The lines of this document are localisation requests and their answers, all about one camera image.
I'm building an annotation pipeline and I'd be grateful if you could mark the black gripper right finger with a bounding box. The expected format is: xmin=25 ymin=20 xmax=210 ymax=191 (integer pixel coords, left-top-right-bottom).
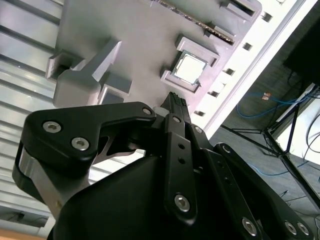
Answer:
xmin=178 ymin=96 xmax=315 ymax=240

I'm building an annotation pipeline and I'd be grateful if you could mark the silver CPU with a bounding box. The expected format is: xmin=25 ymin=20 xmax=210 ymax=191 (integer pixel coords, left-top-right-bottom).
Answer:
xmin=171 ymin=49 xmax=209 ymax=86

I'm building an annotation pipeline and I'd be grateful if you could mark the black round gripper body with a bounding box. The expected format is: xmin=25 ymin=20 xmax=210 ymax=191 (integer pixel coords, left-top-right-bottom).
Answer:
xmin=47 ymin=155 xmax=241 ymax=240

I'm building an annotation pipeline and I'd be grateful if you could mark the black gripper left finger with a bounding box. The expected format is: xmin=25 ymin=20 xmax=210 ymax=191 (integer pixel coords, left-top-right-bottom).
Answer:
xmin=12 ymin=91 xmax=199 ymax=226

